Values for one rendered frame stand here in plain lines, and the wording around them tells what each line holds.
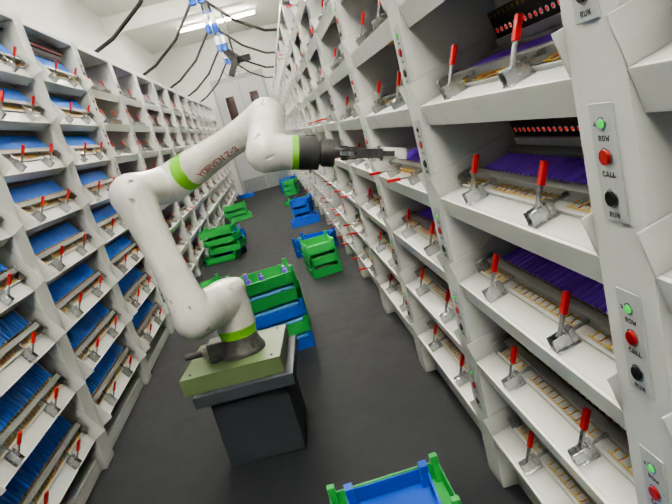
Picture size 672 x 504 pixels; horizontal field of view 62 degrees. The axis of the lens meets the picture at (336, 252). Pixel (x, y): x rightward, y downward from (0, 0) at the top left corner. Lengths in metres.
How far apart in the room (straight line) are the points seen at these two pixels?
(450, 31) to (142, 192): 0.95
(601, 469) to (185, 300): 1.14
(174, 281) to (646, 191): 1.33
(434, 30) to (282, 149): 0.50
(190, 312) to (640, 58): 1.35
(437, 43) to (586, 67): 0.65
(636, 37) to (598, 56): 0.04
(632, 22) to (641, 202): 0.16
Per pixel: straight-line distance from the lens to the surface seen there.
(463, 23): 1.27
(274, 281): 2.53
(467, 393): 1.66
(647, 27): 0.59
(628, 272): 0.66
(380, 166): 1.92
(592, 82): 0.63
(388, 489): 1.46
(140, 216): 1.69
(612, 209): 0.65
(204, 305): 1.68
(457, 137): 1.25
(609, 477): 1.00
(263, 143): 1.48
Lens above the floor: 0.98
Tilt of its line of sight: 13 degrees down
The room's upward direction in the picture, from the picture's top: 15 degrees counter-clockwise
